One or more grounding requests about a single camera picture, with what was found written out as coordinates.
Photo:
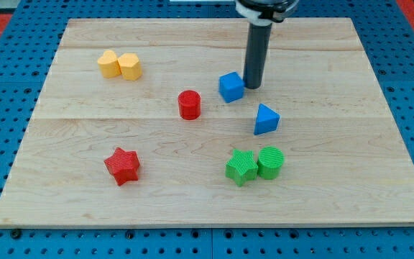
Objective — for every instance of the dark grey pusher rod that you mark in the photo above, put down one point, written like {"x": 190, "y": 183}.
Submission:
{"x": 256, "y": 51}

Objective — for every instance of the green cylinder block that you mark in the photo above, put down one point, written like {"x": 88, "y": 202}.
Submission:
{"x": 270, "y": 161}

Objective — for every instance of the green star block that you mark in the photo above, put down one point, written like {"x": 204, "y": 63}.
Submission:
{"x": 241, "y": 167}

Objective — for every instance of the yellow hexagon block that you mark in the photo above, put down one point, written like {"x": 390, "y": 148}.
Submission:
{"x": 130, "y": 66}

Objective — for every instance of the blue triangle block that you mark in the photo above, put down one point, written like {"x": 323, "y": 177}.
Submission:
{"x": 267, "y": 120}

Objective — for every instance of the wooden board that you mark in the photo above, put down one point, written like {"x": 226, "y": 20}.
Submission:
{"x": 346, "y": 164}

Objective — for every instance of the yellow heart block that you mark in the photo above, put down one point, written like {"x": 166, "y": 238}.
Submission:
{"x": 108, "y": 64}

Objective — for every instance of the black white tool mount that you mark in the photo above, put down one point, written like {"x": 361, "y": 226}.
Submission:
{"x": 265, "y": 12}

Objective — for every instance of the red cylinder block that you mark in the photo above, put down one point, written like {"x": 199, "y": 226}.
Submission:
{"x": 189, "y": 104}

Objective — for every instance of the red star block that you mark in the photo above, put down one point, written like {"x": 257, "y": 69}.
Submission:
{"x": 123, "y": 166}

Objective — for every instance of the blue cube block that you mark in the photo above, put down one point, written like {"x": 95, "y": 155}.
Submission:
{"x": 231, "y": 87}

